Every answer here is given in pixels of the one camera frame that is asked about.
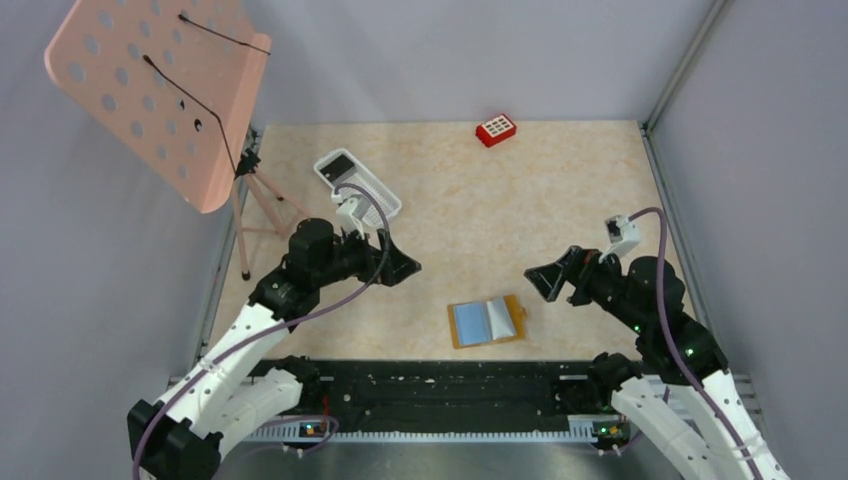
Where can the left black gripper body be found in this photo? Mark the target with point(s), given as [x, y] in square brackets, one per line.
[354, 258]

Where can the black card in basket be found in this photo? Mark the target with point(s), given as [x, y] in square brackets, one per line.
[338, 170]

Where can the red box with grid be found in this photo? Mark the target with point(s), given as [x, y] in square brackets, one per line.
[495, 130]

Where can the white plastic basket tray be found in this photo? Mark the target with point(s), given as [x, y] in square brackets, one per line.
[386, 202]

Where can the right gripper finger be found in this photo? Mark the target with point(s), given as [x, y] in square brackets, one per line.
[572, 256]
[553, 278]

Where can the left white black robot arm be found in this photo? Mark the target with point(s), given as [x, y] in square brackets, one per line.
[187, 432]

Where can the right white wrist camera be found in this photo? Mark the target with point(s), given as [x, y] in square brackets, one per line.
[623, 235]

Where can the aluminium frame rail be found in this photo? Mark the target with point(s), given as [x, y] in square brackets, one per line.
[667, 188]

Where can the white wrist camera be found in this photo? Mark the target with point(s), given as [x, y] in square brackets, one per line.
[350, 212]
[623, 235]

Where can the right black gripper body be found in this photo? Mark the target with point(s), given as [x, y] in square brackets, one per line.
[597, 281]

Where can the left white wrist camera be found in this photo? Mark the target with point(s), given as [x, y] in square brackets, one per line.
[350, 212]

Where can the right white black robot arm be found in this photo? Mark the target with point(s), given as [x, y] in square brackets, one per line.
[700, 424]

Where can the pink perforated music stand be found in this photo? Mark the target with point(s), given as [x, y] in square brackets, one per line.
[177, 83]

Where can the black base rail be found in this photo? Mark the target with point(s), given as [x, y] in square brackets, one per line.
[449, 400]

